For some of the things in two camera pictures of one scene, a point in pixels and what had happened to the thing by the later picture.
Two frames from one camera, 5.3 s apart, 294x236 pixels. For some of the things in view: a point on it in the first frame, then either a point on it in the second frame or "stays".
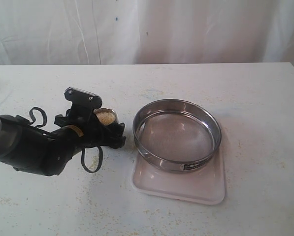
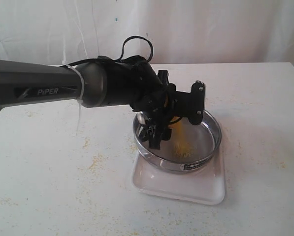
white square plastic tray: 205,184 stays
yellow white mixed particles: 107,118 to 182,148
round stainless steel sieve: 175,135 stays
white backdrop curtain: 43,32 stays
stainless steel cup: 106,116 to 140,121
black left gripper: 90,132 to 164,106
